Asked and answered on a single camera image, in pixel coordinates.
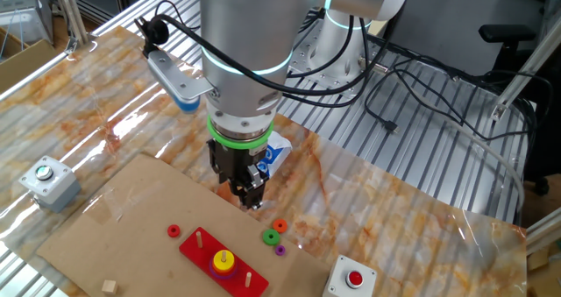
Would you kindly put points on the blue white tissue pack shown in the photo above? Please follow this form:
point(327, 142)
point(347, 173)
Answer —
point(280, 150)

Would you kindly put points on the small wooden cube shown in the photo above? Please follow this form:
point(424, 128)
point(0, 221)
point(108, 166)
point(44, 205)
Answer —
point(109, 287)

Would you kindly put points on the grey box green button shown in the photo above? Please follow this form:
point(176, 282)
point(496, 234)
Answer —
point(52, 189)

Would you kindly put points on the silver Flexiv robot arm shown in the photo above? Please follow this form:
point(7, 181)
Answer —
point(245, 34)

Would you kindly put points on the black office chair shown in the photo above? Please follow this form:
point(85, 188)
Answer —
point(504, 33)

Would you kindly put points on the grey box red button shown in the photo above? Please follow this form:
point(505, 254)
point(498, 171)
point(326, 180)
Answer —
point(339, 270)

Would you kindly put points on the silver wrist camera blue tip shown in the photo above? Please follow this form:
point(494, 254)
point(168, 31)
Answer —
point(175, 80)

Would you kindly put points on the red Hanoi base with pegs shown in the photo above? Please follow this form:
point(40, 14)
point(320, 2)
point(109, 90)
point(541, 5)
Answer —
point(193, 251)

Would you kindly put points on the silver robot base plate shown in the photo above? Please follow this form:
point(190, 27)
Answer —
point(311, 67)

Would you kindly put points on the aluminium frame post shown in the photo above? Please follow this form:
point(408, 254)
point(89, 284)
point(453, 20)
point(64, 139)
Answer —
point(517, 82)
point(72, 12)

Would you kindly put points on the grey metal cabinet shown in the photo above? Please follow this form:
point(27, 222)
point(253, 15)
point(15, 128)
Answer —
point(22, 12)

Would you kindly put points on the marble pattern plastic mat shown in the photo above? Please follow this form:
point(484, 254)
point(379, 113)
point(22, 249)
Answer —
point(394, 209)

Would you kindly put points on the brown cardboard box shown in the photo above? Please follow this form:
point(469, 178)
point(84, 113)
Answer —
point(26, 65)

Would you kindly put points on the brown cardboard sheet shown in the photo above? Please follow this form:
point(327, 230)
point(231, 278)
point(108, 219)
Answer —
point(131, 227)

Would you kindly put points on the aluminium frame rail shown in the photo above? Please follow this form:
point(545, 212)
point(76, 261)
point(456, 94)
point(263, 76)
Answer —
point(35, 74)
point(543, 235)

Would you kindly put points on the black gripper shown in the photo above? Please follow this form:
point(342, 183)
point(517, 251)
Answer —
point(230, 163)

